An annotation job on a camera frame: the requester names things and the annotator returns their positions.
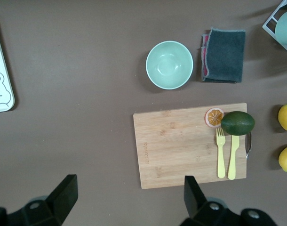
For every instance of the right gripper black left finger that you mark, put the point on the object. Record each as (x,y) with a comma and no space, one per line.
(54,207)

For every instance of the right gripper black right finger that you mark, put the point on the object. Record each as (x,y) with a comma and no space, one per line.
(200,212)

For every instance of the yellow plastic fork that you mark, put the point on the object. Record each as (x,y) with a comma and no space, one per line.
(220,160)

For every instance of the yellow plastic knife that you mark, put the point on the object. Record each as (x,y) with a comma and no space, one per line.
(233,160)

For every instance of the bamboo cutting board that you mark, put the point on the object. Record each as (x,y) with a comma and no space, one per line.
(176,146)

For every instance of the dark green avocado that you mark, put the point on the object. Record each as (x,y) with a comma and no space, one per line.
(237,123)

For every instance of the orange slice toy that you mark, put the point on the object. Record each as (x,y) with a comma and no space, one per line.
(212,116)

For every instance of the mint green bowl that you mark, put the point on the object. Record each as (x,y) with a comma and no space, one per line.
(169,64)

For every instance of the dark folded cloth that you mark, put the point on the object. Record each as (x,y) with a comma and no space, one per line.
(225,56)

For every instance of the cream bear print tray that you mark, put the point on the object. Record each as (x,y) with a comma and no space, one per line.
(0,58)

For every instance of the mint green cup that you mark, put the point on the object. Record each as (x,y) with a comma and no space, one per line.
(285,28)

